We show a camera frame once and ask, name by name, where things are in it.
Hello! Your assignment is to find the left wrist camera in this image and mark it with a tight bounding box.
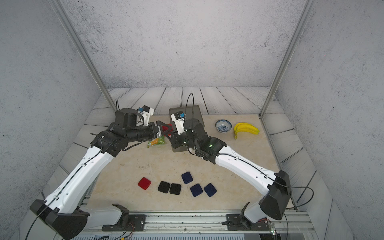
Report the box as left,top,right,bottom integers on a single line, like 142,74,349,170
138,105,155,126

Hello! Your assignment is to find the right frame post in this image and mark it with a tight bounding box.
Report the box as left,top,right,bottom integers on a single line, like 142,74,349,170
259,0,316,119

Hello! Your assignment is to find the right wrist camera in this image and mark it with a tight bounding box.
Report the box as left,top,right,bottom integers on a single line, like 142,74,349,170
171,111,185,135

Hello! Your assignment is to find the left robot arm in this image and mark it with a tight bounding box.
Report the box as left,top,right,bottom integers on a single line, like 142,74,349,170
30,106,172,240

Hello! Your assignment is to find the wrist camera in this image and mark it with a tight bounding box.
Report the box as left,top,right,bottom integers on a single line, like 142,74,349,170
171,111,185,135
138,105,155,126

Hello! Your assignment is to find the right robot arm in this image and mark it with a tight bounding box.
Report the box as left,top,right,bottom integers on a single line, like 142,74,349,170
169,114,292,230

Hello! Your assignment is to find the red brooch box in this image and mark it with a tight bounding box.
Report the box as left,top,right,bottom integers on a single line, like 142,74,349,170
162,124,173,131
138,177,152,190

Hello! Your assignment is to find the blue white porcelain bowl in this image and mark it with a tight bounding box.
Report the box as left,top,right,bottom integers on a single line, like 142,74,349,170
215,119,233,133

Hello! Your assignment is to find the three-tier drawer cabinet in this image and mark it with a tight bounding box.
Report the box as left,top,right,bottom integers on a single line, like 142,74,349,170
168,104,206,153

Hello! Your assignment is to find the left frame post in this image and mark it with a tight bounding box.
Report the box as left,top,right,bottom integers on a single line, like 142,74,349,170
49,0,117,112

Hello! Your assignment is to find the yellow banana bunch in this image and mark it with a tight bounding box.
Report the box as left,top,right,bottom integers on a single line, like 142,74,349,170
234,123,260,140

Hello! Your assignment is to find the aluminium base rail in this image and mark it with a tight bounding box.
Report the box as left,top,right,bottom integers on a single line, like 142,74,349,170
76,210,318,240

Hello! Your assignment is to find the black brooch box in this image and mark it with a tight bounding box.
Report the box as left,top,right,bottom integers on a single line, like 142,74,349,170
169,183,182,195
158,181,171,194

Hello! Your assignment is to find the frame post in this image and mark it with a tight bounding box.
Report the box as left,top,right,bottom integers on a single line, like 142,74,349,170
49,0,117,112
259,0,316,119

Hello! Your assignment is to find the navy brooch box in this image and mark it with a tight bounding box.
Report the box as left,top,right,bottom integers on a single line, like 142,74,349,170
182,172,193,184
190,184,203,197
204,183,217,197

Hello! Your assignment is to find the green snack bag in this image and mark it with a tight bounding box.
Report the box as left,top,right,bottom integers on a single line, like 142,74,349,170
147,136,166,148

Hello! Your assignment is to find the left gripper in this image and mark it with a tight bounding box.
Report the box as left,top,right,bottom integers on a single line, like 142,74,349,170
124,119,172,144

